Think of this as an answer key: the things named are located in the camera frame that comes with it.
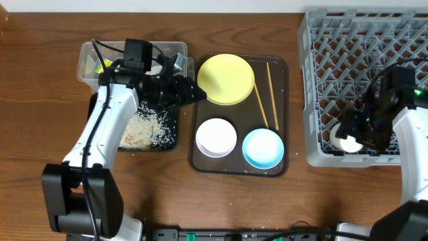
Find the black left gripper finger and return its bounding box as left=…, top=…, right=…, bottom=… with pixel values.
left=187, top=78, right=207, bottom=100
left=165, top=99, right=198, bottom=110

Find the white paper cup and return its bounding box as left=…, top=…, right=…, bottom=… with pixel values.
left=330, top=123, right=363, bottom=153

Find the white tissue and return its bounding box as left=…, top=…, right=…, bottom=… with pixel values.
left=146, top=65, right=163, bottom=75

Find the white pink bowl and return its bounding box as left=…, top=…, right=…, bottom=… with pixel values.
left=195, top=118, right=237, bottom=158

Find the light blue bowl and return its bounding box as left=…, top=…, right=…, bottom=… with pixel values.
left=241, top=129, right=285, bottom=169

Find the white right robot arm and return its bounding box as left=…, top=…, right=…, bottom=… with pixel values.
left=335, top=86, right=427, bottom=240

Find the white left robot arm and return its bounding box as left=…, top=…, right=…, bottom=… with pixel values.
left=41, top=74, right=207, bottom=240

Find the black food waste tray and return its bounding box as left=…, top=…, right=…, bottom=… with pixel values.
left=87, top=93, right=179, bottom=152

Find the clear plastic waste bin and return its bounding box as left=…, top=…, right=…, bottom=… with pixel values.
left=77, top=41, right=195, bottom=96

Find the grey dishwasher rack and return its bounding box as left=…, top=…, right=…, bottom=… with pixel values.
left=298, top=9, right=427, bottom=168

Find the yellow plate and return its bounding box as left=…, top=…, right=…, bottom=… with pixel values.
left=197, top=54, right=255, bottom=106

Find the pile of rice and peanuts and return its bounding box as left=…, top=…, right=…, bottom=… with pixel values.
left=119, top=102, right=177, bottom=150

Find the wooden chopstick left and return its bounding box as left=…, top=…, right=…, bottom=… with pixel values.
left=254, top=83, right=269, bottom=129

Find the wooden chopstick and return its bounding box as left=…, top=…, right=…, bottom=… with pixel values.
left=266, top=62, right=280, bottom=131
left=254, top=83, right=269, bottom=129

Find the dark brown serving tray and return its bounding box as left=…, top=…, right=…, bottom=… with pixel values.
left=188, top=54, right=289, bottom=177

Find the wooden chopstick right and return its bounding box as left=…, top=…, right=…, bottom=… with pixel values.
left=266, top=62, right=280, bottom=131

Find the black rail at table edge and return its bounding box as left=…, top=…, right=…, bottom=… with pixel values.
left=145, top=226, right=337, bottom=241

